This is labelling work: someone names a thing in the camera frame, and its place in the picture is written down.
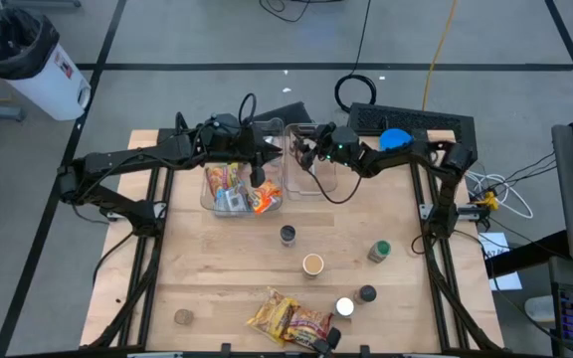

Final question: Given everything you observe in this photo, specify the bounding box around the black aluminium left frame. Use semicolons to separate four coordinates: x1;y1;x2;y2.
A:
87;129;181;349

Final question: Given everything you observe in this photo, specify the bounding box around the yellow plug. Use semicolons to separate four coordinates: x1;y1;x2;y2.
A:
474;190;499;213

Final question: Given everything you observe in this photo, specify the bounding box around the black flat panel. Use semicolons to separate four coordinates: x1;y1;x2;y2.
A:
254;101;313;125

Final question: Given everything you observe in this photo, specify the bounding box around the orange food packet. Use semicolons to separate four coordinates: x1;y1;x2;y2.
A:
247;178;284;215

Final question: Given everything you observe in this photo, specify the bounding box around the narrow clear plastic container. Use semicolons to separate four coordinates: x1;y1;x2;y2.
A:
283;122;339;203

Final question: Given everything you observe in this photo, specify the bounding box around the green lid herb jar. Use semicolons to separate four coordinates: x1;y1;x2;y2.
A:
366;239;393;264

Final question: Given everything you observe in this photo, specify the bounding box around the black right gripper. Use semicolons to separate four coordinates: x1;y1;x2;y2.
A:
294;124;363;171

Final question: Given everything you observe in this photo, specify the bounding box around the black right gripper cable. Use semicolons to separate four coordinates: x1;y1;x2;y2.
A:
307;166;365;205

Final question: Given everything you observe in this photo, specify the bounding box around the wide clear plastic container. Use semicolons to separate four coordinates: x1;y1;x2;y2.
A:
199;117;287;219

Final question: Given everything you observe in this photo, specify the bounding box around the purple label spice jar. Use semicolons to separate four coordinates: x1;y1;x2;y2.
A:
279;224;297;249

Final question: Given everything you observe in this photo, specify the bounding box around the round cork disc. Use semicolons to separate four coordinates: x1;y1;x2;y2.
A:
174;307;196;327

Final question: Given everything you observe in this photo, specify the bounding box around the light grey rounded object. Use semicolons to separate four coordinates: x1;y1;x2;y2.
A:
523;294;557;325

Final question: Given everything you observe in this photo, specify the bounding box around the black coiled cable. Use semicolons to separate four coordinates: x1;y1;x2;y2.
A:
333;0;378;114

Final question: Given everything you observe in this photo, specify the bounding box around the silver base bracket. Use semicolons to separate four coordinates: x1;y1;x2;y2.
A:
418;202;481;221
100;201;167;223

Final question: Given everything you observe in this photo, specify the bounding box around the white trash bin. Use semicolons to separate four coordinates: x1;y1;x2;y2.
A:
2;43;93;122

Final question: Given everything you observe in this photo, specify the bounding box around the white cable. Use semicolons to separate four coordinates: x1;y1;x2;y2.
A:
465;171;535;220

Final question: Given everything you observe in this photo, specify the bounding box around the black desk beam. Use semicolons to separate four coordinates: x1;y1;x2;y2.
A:
484;229;571;279

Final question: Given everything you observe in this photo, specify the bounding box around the silver left base bracket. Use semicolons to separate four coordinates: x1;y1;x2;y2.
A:
100;201;167;223

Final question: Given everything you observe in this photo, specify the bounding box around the grey metal bar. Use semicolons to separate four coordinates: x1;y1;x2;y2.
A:
0;0;83;9

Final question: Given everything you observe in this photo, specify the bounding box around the silver right base bracket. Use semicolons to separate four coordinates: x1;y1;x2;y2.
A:
418;202;481;221

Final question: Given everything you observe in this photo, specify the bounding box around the black lid spice jar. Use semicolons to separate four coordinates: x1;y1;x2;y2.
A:
353;283;378;305

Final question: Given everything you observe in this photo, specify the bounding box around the black table camera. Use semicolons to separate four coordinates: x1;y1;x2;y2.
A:
312;326;342;357

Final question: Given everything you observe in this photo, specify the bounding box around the yellow power cable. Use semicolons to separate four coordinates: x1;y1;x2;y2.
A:
420;0;461;111

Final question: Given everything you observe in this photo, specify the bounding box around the blue plastic bowl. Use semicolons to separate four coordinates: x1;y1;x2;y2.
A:
378;127;414;152

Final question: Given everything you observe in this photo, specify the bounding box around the white round lid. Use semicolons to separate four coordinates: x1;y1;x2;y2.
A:
333;296;356;319

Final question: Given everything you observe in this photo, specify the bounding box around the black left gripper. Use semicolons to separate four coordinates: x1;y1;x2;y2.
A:
239;123;284;189

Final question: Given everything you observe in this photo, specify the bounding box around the white paper sheet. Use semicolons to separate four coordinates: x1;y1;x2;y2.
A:
477;231;523;292

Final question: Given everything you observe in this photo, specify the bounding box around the black floor cable loop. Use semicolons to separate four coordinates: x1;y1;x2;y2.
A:
259;0;312;24

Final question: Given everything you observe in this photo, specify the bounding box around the yellow ramen noodle packet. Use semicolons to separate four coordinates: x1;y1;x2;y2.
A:
245;292;300;348
205;162;242;200

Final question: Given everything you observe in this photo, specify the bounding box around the black aluminium right frame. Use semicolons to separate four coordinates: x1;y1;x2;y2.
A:
405;128;505;352

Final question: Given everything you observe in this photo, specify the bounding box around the black bin liner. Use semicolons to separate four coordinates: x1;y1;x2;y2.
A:
0;7;61;81

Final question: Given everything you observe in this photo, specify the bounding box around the red yellow ramen packet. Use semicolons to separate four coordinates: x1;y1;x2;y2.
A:
282;306;335;352

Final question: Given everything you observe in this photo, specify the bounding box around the black aluminium frame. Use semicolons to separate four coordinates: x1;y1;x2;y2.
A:
87;129;181;349
405;128;505;352

